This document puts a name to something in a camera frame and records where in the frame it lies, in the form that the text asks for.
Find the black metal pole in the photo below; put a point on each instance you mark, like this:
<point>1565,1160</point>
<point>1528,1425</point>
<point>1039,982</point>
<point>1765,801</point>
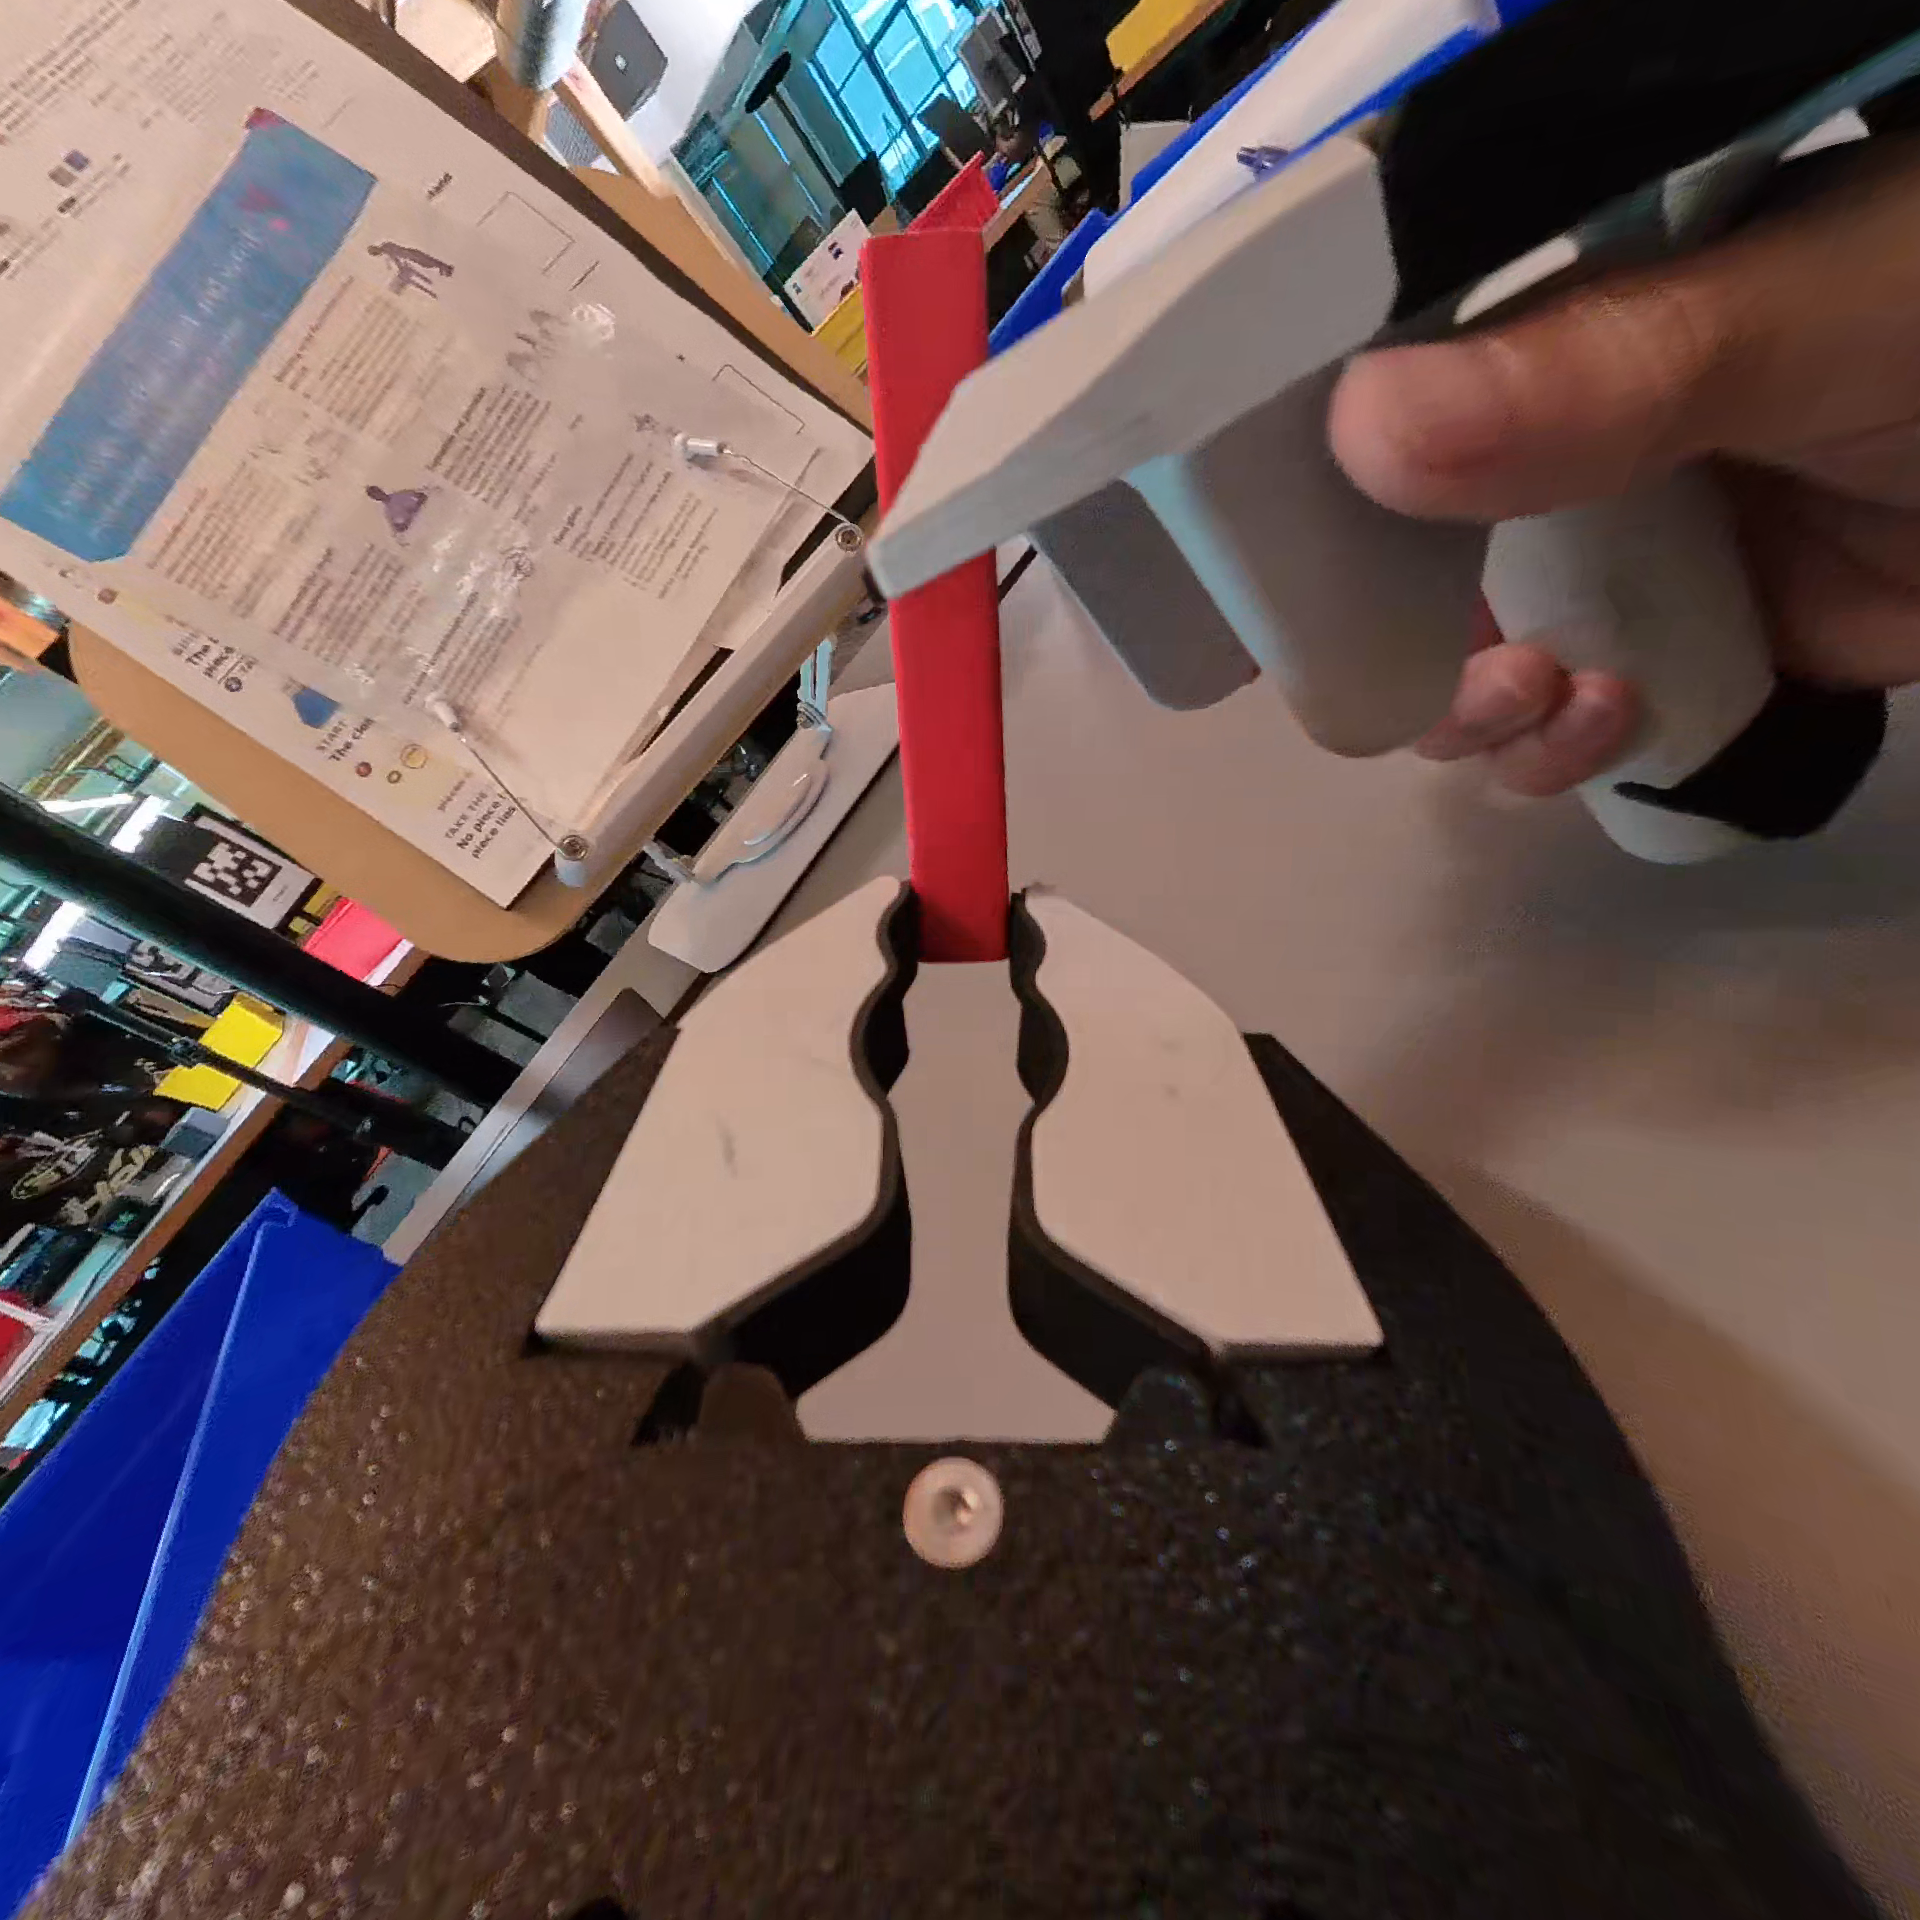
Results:
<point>226,946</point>

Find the red plastic bin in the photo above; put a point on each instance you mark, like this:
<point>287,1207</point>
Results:
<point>353,941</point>

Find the black white marker tag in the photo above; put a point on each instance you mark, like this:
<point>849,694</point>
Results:
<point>239,871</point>

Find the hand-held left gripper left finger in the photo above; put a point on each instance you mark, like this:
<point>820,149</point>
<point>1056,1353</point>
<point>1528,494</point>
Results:
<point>720,1169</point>

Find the white flat board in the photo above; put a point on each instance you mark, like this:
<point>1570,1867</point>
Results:
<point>1202,196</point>

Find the printed instruction sheet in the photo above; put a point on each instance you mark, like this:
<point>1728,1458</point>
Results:
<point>374,483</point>

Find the person's right hand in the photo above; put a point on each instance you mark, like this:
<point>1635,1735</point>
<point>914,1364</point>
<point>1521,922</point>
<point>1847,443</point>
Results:
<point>1725,378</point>

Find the wooden document stand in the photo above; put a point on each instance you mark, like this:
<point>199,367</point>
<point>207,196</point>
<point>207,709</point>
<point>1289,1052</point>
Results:
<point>374,889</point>

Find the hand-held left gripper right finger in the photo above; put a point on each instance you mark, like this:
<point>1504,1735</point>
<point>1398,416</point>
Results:
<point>1181,1185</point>

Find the red rectangular block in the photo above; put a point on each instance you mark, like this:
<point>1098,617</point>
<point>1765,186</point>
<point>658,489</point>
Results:
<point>944,752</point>

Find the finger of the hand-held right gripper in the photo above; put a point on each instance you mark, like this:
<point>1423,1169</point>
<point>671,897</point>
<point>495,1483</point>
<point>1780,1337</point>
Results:
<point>1140,346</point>
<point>1157,598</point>

